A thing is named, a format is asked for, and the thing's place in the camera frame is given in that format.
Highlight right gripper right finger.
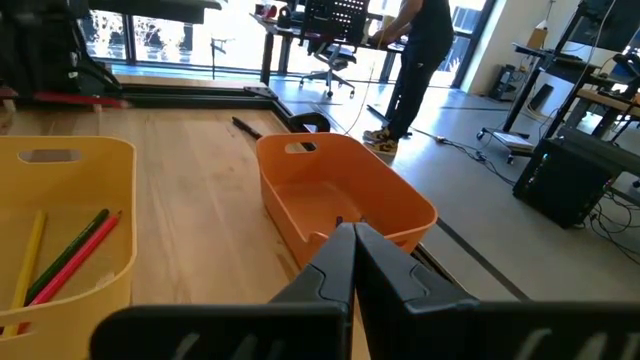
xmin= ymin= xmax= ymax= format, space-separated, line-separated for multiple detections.
xmin=355 ymin=223 xmax=476 ymax=303

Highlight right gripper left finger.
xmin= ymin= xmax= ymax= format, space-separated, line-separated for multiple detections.
xmin=272 ymin=223 xmax=356 ymax=305

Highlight black pen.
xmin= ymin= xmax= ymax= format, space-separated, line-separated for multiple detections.
xmin=231 ymin=115 xmax=265 ymax=142

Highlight pink pencil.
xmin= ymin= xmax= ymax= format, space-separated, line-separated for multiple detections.
xmin=14 ymin=210 xmax=123 ymax=337

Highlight green pencil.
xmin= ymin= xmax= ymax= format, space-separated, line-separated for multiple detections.
xmin=23 ymin=207 xmax=111 ymax=307

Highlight yellow plastic bin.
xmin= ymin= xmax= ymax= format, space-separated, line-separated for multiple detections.
xmin=0 ymin=135 xmax=138 ymax=360

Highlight yellow pencil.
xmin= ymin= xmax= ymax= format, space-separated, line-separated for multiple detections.
xmin=8 ymin=209 xmax=48 ymax=314

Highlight red pencil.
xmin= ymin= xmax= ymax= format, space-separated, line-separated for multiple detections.
xmin=32 ymin=91 xmax=132 ymax=110

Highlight orange plastic bin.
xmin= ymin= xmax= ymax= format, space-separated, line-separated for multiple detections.
xmin=255 ymin=131 xmax=440 ymax=270

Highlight black equipment box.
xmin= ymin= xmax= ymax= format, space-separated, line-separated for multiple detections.
xmin=512 ymin=125 xmax=640 ymax=230

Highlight black computer tower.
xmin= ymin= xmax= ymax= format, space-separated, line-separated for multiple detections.
xmin=488 ymin=63 xmax=522 ymax=103

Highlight black office desk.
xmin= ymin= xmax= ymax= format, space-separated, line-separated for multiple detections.
xmin=248 ymin=9 xmax=416 ymax=87

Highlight person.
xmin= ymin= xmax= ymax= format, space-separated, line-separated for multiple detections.
xmin=362 ymin=0 xmax=455 ymax=157

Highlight black office chair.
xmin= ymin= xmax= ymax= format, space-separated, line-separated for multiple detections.
xmin=298 ymin=0 xmax=372 ymax=100

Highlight black equipment stand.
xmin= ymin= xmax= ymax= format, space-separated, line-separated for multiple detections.
xmin=477 ymin=0 xmax=640 ymax=166

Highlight cardboard box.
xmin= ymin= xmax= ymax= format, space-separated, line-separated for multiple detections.
xmin=525 ymin=19 xmax=550 ymax=51

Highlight wooden desk top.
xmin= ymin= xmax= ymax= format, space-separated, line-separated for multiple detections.
xmin=574 ymin=87 xmax=640 ymax=121

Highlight black floor cable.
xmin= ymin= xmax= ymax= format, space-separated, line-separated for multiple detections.
xmin=412 ymin=124 xmax=519 ymax=187

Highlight black arched frame bracket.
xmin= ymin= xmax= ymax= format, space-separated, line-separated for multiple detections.
xmin=287 ymin=111 xmax=332 ymax=135

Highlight yellow floor cable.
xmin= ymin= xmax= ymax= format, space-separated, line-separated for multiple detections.
xmin=343 ymin=29 xmax=384 ymax=137

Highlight tangled black cables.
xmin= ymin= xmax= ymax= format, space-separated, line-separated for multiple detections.
xmin=587 ymin=189 xmax=640 ymax=264

